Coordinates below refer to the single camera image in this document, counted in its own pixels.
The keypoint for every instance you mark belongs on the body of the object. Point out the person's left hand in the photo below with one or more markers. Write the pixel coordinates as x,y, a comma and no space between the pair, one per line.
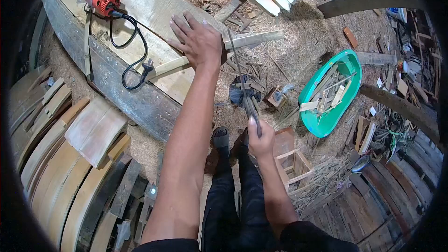
201,43

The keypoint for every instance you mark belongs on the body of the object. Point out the person's right hand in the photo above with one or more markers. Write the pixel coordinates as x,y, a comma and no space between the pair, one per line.
261,143

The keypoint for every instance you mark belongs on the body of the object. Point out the person's left little finger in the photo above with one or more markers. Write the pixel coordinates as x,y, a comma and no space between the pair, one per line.
174,44

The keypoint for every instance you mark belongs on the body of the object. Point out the person's left index finger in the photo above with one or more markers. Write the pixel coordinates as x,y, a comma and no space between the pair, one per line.
191,20

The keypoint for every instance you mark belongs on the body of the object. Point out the person's right thumb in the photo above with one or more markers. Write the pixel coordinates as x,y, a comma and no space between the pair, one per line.
252,126

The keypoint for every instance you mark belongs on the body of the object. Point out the person's right fingers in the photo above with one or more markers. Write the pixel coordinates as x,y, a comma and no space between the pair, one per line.
266,135

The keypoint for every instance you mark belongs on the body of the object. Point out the person's left ring finger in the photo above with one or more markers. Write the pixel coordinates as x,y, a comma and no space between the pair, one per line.
176,35

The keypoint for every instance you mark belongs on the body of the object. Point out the person's left middle finger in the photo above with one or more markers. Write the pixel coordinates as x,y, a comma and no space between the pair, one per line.
180,27

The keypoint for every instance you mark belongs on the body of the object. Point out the thin-bladed hand saw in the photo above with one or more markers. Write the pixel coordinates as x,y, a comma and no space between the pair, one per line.
241,77

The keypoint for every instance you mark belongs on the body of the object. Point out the long pale wooden slat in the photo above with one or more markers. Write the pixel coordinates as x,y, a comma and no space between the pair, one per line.
255,39

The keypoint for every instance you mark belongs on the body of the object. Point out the small brown wooden box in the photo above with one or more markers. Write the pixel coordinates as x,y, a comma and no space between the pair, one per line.
274,98

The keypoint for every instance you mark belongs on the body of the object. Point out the open slatted wooden crate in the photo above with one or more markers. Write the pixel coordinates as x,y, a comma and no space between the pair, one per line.
295,171

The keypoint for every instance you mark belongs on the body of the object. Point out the green plastic basin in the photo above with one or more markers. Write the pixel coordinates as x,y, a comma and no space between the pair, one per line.
320,124

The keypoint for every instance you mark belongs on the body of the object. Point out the large curved wooden plank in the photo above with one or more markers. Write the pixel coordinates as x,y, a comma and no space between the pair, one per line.
140,91

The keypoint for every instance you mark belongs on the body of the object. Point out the bundle of thin sticks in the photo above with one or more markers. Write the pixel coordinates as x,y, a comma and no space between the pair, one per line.
320,185

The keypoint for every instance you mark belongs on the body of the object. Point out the pile of wood offcuts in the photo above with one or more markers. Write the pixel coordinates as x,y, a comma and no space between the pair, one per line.
327,92

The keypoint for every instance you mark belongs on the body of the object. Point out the person's legs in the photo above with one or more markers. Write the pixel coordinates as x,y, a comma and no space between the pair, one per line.
227,199

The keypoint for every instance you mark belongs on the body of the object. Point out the person's body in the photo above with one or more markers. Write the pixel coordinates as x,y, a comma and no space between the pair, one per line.
311,238

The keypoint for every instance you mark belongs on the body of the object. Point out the small reddish wood block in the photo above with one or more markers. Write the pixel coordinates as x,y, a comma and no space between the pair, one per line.
350,37

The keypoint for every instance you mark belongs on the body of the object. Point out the short grey plank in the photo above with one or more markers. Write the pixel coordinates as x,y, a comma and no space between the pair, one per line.
376,58

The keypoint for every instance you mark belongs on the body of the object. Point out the dark round log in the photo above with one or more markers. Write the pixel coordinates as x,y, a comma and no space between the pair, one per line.
399,106

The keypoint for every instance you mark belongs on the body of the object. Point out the stack of curved wooden planks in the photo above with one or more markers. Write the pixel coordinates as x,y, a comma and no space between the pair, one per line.
66,168

